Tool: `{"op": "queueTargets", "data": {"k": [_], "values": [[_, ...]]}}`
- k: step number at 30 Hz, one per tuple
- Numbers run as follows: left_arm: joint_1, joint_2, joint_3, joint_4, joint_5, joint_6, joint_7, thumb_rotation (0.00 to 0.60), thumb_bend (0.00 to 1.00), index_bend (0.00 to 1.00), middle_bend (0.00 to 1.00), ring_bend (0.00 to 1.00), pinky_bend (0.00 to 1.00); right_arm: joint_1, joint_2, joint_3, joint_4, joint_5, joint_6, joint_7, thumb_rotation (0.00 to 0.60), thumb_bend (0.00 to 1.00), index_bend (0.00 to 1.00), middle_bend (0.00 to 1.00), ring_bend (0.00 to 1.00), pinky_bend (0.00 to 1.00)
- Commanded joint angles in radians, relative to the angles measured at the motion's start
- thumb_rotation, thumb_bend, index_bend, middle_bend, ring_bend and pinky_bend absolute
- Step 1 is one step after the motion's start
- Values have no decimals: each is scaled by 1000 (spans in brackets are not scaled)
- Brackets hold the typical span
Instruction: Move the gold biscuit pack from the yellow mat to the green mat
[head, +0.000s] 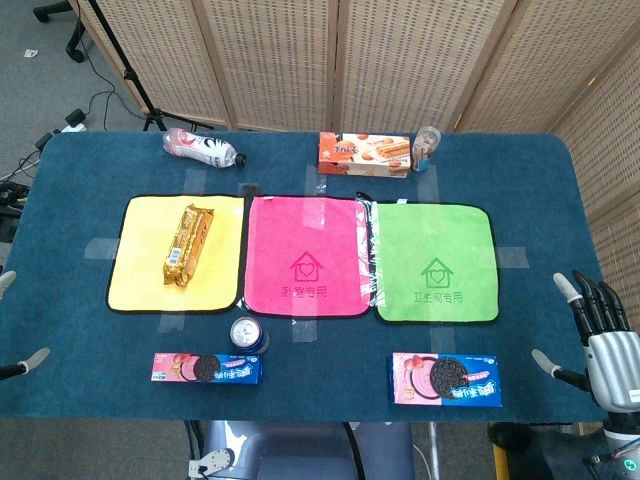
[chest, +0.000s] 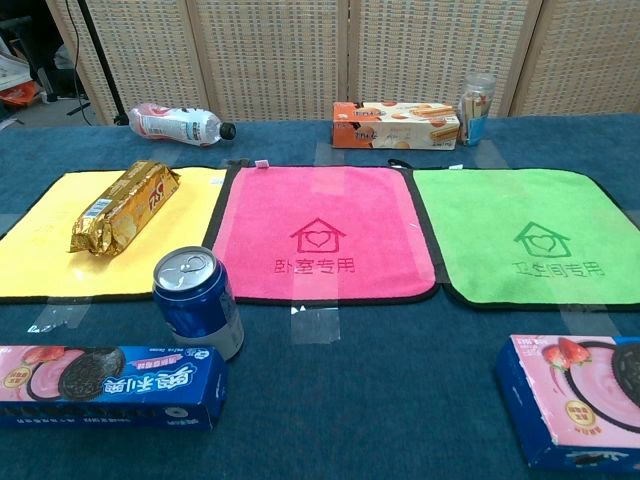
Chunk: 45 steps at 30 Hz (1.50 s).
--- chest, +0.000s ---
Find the gold biscuit packet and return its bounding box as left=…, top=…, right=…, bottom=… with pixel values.
left=68, top=159, right=181, bottom=259

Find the pink cloth with house print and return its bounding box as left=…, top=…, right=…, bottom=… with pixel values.
left=202, top=160, right=444, bottom=306

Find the clear tape strip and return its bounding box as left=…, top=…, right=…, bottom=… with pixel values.
left=147, top=144, right=184, bottom=169
left=315, top=142, right=346, bottom=169
left=289, top=272, right=342, bottom=346
left=472, top=139, right=509, bottom=169
left=27, top=297, right=94, bottom=334

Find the orange white wafer box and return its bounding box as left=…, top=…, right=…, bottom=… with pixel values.
left=332, top=101, right=461, bottom=151

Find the blue soda can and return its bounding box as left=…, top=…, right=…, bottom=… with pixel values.
left=152, top=245, right=245, bottom=362

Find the green cloth with house print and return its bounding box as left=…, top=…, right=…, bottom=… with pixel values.
left=409, top=167, right=640, bottom=311

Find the clear bottle with pink label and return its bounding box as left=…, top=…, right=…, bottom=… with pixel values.
left=127, top=102, right=237, bottom=150

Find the woven wooden folding screen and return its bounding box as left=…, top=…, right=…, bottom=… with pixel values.
left=47, top=0, right=640, bottom=125

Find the clear jar with biscuit sticks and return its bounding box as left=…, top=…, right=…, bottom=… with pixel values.
left=458, top=73, right=497, bottom=147

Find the narrow blue pink Oreo box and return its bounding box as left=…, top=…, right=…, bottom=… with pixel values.
left=0, top=344, right=229, bottom=431

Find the yellow cloth with black edge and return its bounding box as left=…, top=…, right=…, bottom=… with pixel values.
left=0, top=167, right=229, bottom=305

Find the black tripod stand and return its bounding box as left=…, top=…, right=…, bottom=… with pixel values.
left=67, top=0, right=130, bottom=126

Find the wide blue pink Oreo box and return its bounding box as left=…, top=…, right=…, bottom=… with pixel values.
left=495, top=334, right=640, bottom=471

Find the orange plastic bag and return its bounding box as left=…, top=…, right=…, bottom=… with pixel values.
left=0, top=82, right=39, bottom=107

